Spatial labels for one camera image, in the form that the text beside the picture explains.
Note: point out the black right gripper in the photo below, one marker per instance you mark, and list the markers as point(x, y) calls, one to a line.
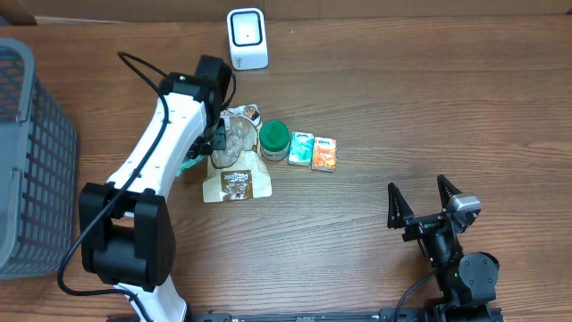
point(399, 213)

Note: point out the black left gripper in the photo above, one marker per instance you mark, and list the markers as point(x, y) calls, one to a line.
point(220, 142)

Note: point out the teal snack packet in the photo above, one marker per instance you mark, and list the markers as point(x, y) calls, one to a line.
point(188, 163)

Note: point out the clear snack bag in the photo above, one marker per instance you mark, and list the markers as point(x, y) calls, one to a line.
point(238, 172)

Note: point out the green lid jar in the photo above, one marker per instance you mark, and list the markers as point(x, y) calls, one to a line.
point(274, 139)

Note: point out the teal Kleenex tissue pack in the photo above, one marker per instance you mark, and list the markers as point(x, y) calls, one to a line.
point(301, 148)

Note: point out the orange Kleenex tissue pack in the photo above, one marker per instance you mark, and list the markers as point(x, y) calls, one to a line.
point(324, 154)

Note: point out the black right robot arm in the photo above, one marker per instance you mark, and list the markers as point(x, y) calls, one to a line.
point(466, 281)

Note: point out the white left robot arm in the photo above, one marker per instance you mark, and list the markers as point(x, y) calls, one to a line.
point(126, 235)

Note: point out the white barcode scanner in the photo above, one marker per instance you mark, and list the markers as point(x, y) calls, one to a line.
point(247, 39)

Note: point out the grey plastic basket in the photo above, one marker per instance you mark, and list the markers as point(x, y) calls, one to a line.
point(39, 169)

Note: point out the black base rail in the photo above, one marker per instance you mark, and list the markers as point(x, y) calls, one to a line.
point(384, 315)

